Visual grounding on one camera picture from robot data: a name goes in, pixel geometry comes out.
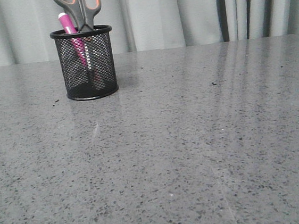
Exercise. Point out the grey orange handled scissors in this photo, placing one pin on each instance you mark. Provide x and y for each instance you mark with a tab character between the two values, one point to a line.
79	18

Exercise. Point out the black mesh pen cup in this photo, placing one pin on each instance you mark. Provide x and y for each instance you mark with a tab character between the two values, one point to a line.
98	44

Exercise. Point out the grey pleated curtain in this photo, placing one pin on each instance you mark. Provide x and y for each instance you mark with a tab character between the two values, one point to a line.
140	25

